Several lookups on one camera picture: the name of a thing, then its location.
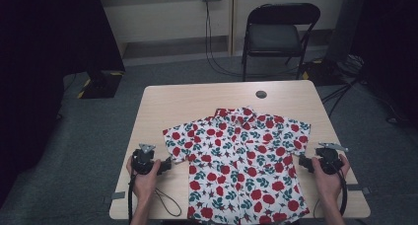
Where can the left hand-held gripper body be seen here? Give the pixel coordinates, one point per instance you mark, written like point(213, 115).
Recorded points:
point(142, 162)

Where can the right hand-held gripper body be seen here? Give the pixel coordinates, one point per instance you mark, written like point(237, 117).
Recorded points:
point(329, 161)

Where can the white shirt with red flowers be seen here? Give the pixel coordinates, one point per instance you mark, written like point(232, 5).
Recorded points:
point(243, 165)

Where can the person's left hand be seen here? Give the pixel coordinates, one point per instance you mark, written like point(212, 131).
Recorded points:
point(144, 184)

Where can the person's right hand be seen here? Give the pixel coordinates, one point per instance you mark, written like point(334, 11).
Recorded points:
point(328, 184)

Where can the grey tape strip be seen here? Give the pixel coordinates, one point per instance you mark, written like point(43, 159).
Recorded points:
point(118, 195)
point(356, 187)

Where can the grey round table grommet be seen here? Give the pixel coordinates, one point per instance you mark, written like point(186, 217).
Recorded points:
point(261, 94)

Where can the black stand base yellow tape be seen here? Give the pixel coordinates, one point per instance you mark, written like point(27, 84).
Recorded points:
point(102, 85)

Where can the black floor box yellow tape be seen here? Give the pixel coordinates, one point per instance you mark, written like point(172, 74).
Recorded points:
point(323, 72)

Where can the black folding chair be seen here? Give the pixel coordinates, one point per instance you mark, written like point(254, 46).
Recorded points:
point(274, 37)

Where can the black curtain beside grey drape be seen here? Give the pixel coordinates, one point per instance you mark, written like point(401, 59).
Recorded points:
point(391, 47)

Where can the grey drape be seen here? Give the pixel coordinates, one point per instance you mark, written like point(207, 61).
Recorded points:
point(343, 24)

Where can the large black curtain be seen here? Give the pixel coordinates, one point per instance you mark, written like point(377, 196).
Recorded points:
point(39, 70)

